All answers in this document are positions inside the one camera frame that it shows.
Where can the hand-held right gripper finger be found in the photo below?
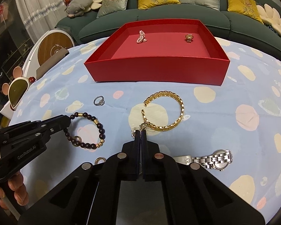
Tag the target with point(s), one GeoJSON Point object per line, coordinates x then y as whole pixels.
{"type": "Point", "coordinates": [138, 145]}
{"type": "Point", "coordinates": [143, 145]}

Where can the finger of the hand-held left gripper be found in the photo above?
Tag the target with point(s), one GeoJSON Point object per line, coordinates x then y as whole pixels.
{"type": "Point", "coordinates": [58, 123]}

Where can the silver wristwatch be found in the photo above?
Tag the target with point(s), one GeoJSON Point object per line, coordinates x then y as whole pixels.
{"type": "Point", "coordinates": [213, 160]}

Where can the red cardboard box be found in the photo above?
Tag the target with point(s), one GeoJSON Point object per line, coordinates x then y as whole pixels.
{"type": "Point", "coordinates": [154, 70]}

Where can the person's left hand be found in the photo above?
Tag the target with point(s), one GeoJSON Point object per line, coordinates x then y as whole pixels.
{"type": "Point", "coordinates": [15, 187]}

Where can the small red knob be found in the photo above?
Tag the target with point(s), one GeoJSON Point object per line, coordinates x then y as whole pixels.
{"type": "Point", "coordinates": [31, 80]}

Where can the white mirror with pink ears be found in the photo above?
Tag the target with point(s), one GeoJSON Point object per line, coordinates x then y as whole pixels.
{"type": "Point", "coordinates": [16, 90]}

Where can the white machine with wooden disc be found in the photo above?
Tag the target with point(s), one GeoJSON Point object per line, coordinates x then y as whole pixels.
{"type": "Point", "coordinates": [51, 44]}

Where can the blue dotted tablecloth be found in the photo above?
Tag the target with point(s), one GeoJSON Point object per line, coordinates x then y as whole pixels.
{"type": "Point", "coordinates": [224, 121]}

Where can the small gold watch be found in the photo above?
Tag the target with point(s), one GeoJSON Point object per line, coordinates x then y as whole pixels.
{"type": "Point", "coordinates": [189, 38]}

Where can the grey pig plush toy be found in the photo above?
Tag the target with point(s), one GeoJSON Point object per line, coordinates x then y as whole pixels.
{"type": "Point", "coordinates": [78, 4]}

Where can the white curtain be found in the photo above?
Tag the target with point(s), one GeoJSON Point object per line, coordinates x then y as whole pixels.
{"type": "Point", "coordinates": [37, 4]}

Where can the green sofa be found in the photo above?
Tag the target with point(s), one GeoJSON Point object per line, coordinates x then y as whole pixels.
{"type": "Point", "coordinates": [168, 11]}

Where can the white flower cushion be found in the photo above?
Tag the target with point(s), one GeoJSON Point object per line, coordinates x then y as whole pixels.
{"type": "Point", "coordinates": [271, 16]}

